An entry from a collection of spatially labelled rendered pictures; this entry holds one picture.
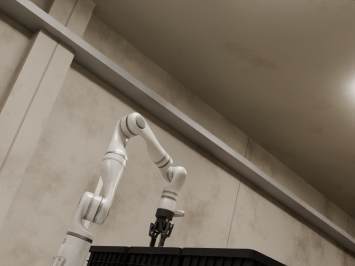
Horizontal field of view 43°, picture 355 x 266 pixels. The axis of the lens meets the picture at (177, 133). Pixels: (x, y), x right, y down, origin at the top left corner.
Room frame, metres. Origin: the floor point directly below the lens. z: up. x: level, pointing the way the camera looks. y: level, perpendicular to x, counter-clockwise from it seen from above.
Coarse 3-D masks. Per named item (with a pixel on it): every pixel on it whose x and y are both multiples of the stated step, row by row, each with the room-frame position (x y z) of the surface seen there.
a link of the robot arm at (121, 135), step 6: (120, 120) 1.67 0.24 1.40; (120, 126) 1.67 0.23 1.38; (126, 126) 1.65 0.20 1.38; (114, 132) 1.67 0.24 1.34; (120, 132) 1.68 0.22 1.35; (126, 132) 1.68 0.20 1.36; (114, 138) 1.66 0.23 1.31; (120, 138) 1.67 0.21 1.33; (126, 138) 1.71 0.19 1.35; (114, 144) 1.62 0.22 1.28; (120, 144) 1.64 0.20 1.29; (108, 150) 1.61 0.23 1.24; (114, 150) 1.60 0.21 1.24; (120, 150) 1.60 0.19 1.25; (126, 156) 1.62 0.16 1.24; (126, 162) 1.62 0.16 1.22
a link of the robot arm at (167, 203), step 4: (160, 200) 1.87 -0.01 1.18; (164, 200) 1.85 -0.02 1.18; (168, 200) 1.85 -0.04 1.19; (172, 200) 1.86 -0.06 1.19; (160, 204) 1.86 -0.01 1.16; (164, 204) 1.85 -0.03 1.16; (168, 204) 1.85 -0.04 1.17; (172, 204) 1.86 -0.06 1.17; (164, 208) 1.85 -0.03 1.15; (168, 208) 1.85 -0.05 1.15; (172, 208) 1.86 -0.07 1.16; (176, 212) 1.89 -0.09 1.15; (180, 212) 1.88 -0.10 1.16; (176, 216) 1.93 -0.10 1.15; (180, 216) 1.91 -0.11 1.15
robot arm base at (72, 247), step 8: (64, 240) 1.54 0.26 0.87; (72, 240) 1.52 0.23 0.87; (80, 240) 1.52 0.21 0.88; (64, 248) 1.53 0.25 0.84; (72, 248) 1.52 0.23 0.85; (80, 248) 1.52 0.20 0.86; (88, 248) 1.55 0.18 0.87; (56, 256) 1.55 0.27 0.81; (64, 256) 1.52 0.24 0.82; (72, 256) 1.52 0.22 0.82; (80, 256) 1.53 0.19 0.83; (56, 264) 1.53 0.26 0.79; (64, 264) 1.52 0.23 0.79; (72, 264) 1.52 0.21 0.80; (80, 264) 1.54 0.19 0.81
